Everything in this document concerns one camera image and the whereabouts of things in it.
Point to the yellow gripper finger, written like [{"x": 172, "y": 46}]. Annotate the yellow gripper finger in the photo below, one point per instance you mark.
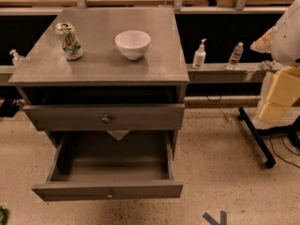
[
  {"x": 270, "y": 113},
  {"x": 285, "y": 87}
]

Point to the grey drawer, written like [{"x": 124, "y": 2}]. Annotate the grey drawer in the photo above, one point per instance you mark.
[
  {"x": 106, "y": 117},
  {"x": 93, "y": 165}
]

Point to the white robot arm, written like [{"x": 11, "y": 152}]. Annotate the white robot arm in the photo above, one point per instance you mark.
[{"x": 282, "y": 41}]

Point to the grey drawer cabinet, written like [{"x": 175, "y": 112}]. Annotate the grey drawer cabinet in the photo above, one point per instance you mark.
[{"x": 103, "y": 75}]

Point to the grey top drawer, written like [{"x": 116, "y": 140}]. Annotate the grey top drawer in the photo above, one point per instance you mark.
[{"x": 106, "y": 117}]

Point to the black stand base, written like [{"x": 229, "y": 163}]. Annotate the black stand base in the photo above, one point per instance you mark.
[{"x": 291, "y": 130}]

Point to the crumpled clear plastic wrapper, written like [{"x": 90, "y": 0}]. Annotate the crumpled clear plastic wrapper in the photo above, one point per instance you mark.
[{"x": 267, "y": 65}]

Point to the clear plastic water bottle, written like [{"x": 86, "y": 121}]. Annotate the clear plastic water bottle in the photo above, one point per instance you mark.
[{"x": 235, "y": 56}]

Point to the white lotion pump bottle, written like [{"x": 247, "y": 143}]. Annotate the white lotion pump bottle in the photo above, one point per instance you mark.
[{"x": 199, "y": 56}]

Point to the white ceramic bowl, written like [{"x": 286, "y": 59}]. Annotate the white ceramic bowl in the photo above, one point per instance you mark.
[{"x": 133, "y": 44}]

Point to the crushed soda can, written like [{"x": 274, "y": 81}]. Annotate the crushed soda can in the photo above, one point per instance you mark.
[{"x": 67, "y": 37}]

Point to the clear pump bottle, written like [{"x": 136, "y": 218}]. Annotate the clear pump bottle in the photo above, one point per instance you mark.
[{"x": 16, "y": 58}]

